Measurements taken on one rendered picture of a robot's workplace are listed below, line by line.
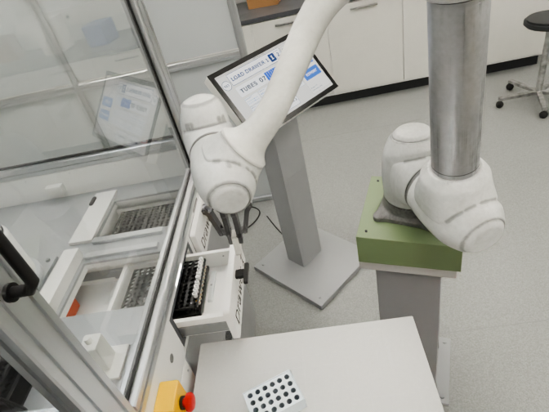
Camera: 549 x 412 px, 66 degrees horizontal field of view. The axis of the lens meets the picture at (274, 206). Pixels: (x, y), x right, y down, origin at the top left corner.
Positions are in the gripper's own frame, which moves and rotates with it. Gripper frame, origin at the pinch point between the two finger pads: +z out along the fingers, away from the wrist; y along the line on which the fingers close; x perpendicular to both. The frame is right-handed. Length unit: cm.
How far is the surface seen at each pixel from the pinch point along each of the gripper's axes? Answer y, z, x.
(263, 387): -4.2, 18.8, 30.6
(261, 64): -9, -13, -89
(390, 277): -44, 32, -9
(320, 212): -30, 103, -125
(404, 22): -120, 42, -280
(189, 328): 13.9, 12.8, 16.2
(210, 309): 10.1, 16.1, 8.4
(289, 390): -10.5, 17.7, 32.4
